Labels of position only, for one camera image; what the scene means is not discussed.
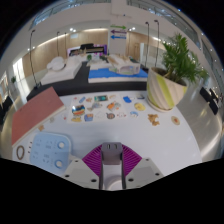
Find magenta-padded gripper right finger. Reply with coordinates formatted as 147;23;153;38
120;144;165;190

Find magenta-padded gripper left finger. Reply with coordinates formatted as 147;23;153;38
62;144;105;190

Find light blue power strip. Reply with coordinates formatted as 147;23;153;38
29;132;72;173

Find brown cutout sticker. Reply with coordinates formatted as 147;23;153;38
147;113;161;127

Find white sheet of colourful stickers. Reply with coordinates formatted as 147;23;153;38
67;94;139;124

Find yellow sticker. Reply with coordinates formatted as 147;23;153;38
133;102;147;112

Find round orange sticker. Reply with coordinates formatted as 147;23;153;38
170;115;181;126

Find flat pink-red board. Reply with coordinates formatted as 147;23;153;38
10;86;67;148

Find black display platform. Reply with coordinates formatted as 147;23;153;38
26;61;149;101

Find palm in striped pot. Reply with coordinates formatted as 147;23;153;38
146;32;209;113

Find blue-based architectural model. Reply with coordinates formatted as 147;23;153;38
87;54;149;84

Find white architectural model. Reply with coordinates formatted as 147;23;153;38
40;55;84;86

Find black-draped table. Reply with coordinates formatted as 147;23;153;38
0;95;14;125

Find dark display screen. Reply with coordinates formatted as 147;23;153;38
66;43;108;58

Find black lamp pole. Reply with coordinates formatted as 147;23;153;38
153;19;161;68
29;29;42;89
144;21;151;69

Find arrow direction signs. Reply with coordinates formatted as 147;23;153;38
109;23;128;41

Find brown ring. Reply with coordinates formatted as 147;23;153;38
15;144;26;161

